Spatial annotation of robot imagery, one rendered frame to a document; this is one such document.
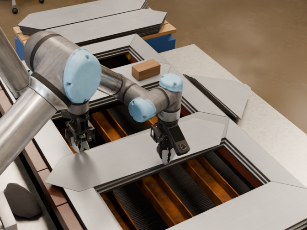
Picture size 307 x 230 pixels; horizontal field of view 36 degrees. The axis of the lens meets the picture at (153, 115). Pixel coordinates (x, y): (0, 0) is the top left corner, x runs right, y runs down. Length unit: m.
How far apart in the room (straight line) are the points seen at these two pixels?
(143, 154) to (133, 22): 1.03
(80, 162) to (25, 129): 0.64
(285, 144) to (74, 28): 1.21
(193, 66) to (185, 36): 1.85
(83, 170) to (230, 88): 0.88
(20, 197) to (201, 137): 0.71
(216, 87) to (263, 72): 1.70
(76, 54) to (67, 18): 1.53
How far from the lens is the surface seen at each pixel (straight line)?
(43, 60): 1.12
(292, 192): 1.70
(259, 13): 4.85
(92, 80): 1.11
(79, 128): 1.58
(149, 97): 1.42
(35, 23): 2.57
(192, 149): 1.76
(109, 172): 1.66
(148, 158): 1.71
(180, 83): 1.46
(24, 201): 1.79
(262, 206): 1.62
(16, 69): 1.39
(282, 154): 1.98
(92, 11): 2.68
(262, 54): 4.13
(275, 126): 2.12
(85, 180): 1.63
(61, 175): 1.66
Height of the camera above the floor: 2.03
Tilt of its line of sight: 38 degrees down
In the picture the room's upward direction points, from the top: 4 degrees clockwise
